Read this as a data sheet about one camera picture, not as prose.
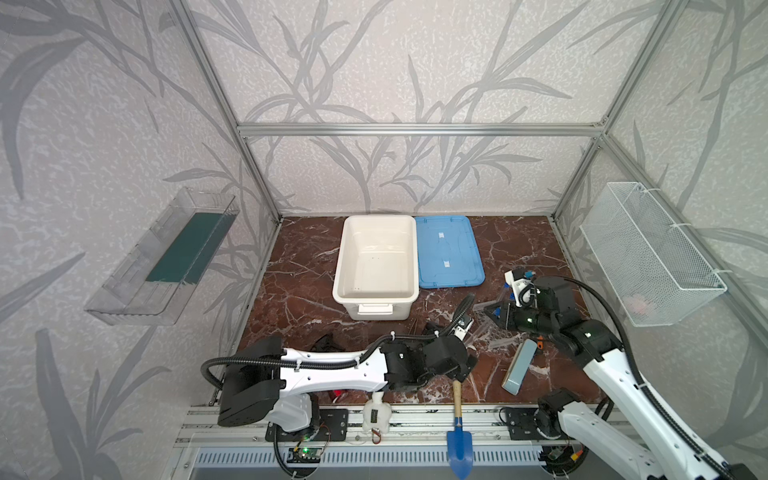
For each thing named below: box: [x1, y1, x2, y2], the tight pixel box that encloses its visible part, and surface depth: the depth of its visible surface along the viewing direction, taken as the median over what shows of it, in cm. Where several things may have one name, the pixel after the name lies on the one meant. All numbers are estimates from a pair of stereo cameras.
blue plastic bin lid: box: [415, 215, 486, 289], surface depth 111 cm
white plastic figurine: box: [362, 391, 392, 434], surface depth 75 cm
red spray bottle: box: [310, 334, 346, 352], surface depth 88 cm
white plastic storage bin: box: [332, 215, 419, 321], surface depth 100 cm
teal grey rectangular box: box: [501, 339, 538, 396], surface depth 80 cm
